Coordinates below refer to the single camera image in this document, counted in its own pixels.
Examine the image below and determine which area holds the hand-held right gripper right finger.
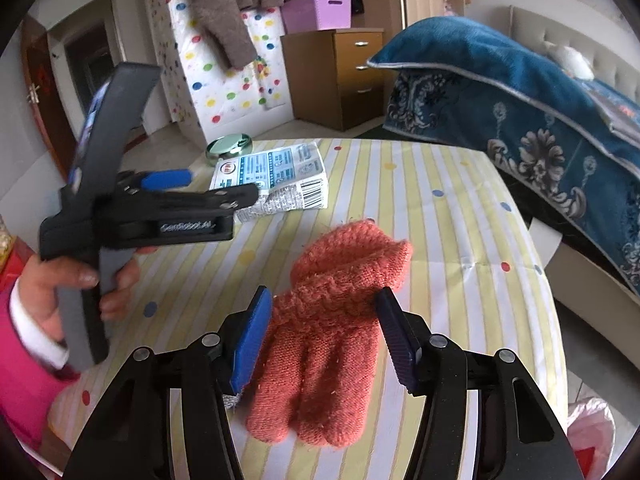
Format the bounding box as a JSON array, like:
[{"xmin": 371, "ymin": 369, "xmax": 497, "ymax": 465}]
[{"xmin": 375, "ymin": 286, "xmax": 588, "ymax": 480}]

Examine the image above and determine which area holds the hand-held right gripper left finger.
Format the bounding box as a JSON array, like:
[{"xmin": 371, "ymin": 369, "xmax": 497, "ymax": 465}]
[{"xmin": 61, "ymin": 285, "xmax": 275, "ymax": 480}]

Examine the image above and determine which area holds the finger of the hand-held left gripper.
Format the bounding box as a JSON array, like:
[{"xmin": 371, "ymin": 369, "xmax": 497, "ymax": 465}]
[
  {"xmin": 142, "ymin": 183, "xmax": 261, "ymax": 214},
  {"xmin": 116, "ymin": 169, "xmax": 194, "ymax": 195}
]

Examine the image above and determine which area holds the orange knitted glove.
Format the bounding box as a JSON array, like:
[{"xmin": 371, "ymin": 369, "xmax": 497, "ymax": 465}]
[{"xmin": 245, "ymin": 219, "xmax": 415, "ymax": 448}]

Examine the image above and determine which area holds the pink trash bag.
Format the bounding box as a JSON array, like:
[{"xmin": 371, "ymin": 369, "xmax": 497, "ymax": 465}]
[{"xmin": 565, "ymin": 397, "xmax": 617, "ymax": 480}]

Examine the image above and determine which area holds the person's left forearm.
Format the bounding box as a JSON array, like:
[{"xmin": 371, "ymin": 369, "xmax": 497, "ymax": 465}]
[{"xmin": 0, "ymin": 277, "xmax": 83, "ymax": 461}]

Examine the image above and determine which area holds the person's left hand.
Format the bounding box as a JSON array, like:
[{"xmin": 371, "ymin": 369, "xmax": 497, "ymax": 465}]
[{"xmin": 19, "ymin": 246, "xmax": 159, "ymax": 345}]

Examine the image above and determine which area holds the tissue packet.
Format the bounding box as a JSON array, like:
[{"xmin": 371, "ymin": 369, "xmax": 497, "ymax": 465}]
[{"xmin": 207, "ymin": 141, "xmax": 330, "ymax": 225}]

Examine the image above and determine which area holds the brown wooden door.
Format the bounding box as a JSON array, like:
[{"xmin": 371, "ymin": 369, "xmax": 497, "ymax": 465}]
[{"xmin": 20, "ymin": 15, "xmax": 76, "ymax": 181}]

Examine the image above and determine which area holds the polka dot mattress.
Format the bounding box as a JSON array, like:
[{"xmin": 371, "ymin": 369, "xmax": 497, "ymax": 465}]
[{"xmin": 160, "ymin": 0, "xmax": 293, "ymax": 146}]

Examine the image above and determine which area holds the striped dotted tablecloth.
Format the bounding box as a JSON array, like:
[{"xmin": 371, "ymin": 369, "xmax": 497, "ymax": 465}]
[{"xmin": 47, "ymin": 137, "xmax": 568, "ymax": 480}]

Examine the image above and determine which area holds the pale patterned panel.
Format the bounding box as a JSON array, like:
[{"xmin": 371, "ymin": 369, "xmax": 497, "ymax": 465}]
[{"xmin": 141, "ymin": 0, "xmax": 176, "ymax": 123}]

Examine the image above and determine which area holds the wooden nightstand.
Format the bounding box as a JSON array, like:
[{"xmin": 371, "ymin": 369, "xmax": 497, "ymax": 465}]
[{"xmin": 280, "ymin": 27, "xmax": 386, "ymax": 132}]

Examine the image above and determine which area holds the white paper tag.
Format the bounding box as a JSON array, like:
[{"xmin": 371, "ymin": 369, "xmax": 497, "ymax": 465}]
[{"xmin": 527, "ymin": 217, "xmax": 564, "ymax": 268}]

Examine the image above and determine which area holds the brown fleece coat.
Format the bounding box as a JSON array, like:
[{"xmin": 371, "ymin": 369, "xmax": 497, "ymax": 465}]
[{"xmin": 179, "ymin": 0, "xmax": 313, "ymax": 68}]

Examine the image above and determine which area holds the purple storage box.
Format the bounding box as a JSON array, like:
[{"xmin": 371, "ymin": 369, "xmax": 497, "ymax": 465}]
[{"xmin": 281, "ymin": 0, "xmax": 353, "ymax": 33}]

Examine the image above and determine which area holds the bed with blue blanket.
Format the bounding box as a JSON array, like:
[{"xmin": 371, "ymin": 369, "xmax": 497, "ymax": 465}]
[{"xmin": 367, "ymin": 16, "xmax": 640, "ymax": 286}]

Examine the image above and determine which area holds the folded grey cloth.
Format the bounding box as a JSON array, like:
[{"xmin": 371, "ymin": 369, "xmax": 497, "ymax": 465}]
[{"xmin": 582, "ymin": 80, "xmax": 640, "ymax": 141}]

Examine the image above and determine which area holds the white plush toy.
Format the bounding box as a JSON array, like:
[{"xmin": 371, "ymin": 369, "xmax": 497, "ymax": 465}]
[{"xmin": 545, "ymin": 42, "xmax": 596, "ymax": 81}]

